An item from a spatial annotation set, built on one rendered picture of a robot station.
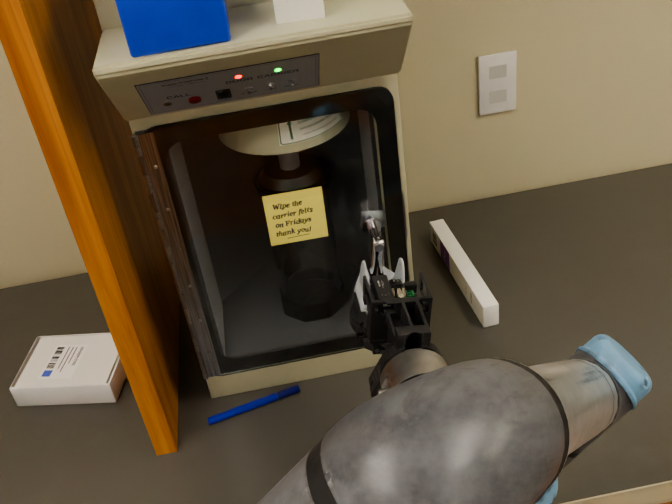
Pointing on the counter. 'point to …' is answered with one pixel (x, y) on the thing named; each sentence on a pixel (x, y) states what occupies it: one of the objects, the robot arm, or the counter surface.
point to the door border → (161, 201)
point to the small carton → (298, 10)
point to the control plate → (198, 85)
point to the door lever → (375, 245)
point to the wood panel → (101, 195)
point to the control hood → (266, 49)
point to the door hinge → (168, 246)
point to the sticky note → (295, 216)
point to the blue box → (172, 24)
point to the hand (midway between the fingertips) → (375, 279)
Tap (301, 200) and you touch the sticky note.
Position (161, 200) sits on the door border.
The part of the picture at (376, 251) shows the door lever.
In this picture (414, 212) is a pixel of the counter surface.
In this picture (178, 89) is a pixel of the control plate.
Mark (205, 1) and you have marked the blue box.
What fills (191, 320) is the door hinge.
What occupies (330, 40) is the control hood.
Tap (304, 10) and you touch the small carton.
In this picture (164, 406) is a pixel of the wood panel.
